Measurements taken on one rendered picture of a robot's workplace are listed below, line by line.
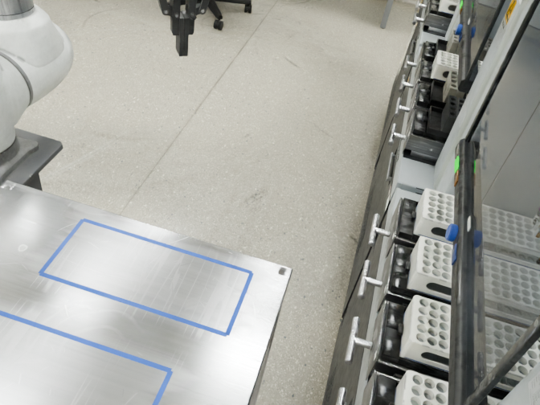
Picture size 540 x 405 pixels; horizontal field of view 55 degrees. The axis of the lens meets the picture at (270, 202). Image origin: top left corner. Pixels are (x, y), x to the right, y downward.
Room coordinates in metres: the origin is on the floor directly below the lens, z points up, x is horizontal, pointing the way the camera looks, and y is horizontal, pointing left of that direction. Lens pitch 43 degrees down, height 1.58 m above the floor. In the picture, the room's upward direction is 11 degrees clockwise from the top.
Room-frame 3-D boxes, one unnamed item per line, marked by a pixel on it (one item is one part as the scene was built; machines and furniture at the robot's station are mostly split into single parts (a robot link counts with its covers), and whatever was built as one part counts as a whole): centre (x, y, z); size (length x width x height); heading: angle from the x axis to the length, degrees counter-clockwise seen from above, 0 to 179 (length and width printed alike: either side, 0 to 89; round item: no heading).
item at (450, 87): (1.39, -0.45, 0.85); 0.12 x 0.02 x 0.06; 172
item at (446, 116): (1.24, -0.43, 0.85); 0.12 x 0.02 x 0.06; 172
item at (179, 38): (0.83, 0.21, 1.15); 0.03 x 0.01 x 0.07; 28
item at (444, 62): (1.53, -0.57, 0.83); 0.30 x 0.10 x 0.06; 81
